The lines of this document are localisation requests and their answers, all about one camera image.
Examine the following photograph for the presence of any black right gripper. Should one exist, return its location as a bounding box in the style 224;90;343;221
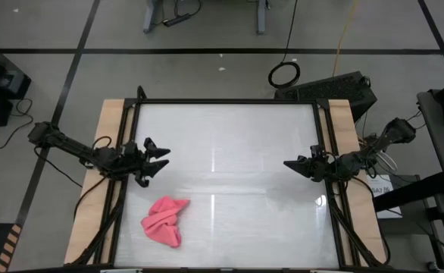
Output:
283;144;331;184

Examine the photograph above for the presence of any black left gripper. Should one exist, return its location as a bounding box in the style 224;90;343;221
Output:
122;136;172;189

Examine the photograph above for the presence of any pink cloth towel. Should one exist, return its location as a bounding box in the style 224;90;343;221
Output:
140;195;191;249

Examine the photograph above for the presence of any wooden side board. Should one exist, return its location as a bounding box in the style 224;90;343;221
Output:
318;99;388;265
63;99;136;265

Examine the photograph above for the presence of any white printed paper sheet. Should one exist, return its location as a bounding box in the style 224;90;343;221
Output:
365;173;403;220

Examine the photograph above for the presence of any black desk base bar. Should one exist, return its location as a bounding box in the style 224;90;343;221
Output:
373;172;444;213

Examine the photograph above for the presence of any grey desk leg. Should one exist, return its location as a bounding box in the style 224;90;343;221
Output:
142;0;161;34
255;0;270;35

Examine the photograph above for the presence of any black power strip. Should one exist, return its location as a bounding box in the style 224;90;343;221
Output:
163;13;192;27

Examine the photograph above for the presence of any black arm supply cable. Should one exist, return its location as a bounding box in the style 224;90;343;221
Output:
73;174;108;221

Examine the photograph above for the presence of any black aluminium table frame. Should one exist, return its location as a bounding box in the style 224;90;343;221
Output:
70;97;392;271

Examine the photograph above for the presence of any coiled black floor cable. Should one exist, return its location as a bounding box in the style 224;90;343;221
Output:
267;0;302;90

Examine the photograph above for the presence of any thin black floor cable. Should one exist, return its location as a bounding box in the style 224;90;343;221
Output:
0;98;34;150

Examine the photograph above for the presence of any yellow floor cable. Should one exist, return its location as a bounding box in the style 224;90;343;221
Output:
331;0;359;77

